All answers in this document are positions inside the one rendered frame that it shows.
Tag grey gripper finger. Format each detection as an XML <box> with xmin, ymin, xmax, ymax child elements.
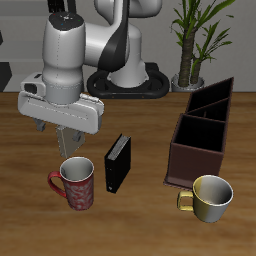
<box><xmin>35</xmin><ymin>120</ymin><xmax>47</xmax><ymax>132</ymax></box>
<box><xmin>72</xmin><ymin>130</ymin><xmax>85</xmax><ymax>142</ymax></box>

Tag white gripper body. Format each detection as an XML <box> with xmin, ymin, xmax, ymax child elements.
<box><xmin>17</xmin><ymin>90</ymin><xmax>105</xmax><ymax>136</ymax></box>

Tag red patterned mug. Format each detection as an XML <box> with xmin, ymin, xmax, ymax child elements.
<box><xmin>47</xmin><ymin>156</ymin><xmax>96</xmax><ymax>212</ymax></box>

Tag dark brown desk caddy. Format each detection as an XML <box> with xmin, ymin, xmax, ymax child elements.
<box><xmin>163</xmin><ymin>76</ymin><xmax>235</xmax><ymax>191</ymax></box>

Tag yellow and white mug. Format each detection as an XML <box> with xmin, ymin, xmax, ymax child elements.
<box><xmin>176</xmin><ymin>174</ymin><xmax>235</xmax><ymax>224</ymax></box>

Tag grey standing book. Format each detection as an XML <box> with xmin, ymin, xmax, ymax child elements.
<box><xmin>55</xmin><ymin>125</ymin><xmax>86</xmax><ymax>160</ymax></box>

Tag black standing book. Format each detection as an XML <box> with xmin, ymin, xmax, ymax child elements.
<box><xmin>104</xmin><ymin>133</ymin><xmax>132</xmax><ymax>195</ymax></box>

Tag green pot plant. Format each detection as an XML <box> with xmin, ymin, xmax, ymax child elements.
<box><xmin>170</xmin><ymin>0</ymin><xmax>236</xmax><ymax>94</ymax></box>

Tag flat black base plate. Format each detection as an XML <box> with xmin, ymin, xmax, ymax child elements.
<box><xmin>86</xmin><ymin>62</ymin><xmax>171</xmax><ymax>100</ymax></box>

